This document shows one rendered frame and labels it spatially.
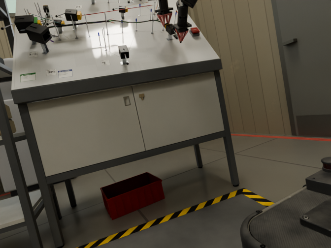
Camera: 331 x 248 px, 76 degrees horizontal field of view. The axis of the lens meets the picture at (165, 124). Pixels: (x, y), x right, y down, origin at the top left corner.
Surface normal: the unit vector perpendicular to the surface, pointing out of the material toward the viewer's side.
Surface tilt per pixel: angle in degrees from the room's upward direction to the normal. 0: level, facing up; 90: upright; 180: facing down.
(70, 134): 90
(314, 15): 90
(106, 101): 90
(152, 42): 53
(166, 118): 90
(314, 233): 0
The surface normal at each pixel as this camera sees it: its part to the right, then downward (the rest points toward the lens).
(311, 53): -0.88, 0.22
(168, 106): 0.29, 0.03
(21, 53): 0.11, -0.56
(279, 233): -0.20, -0.98
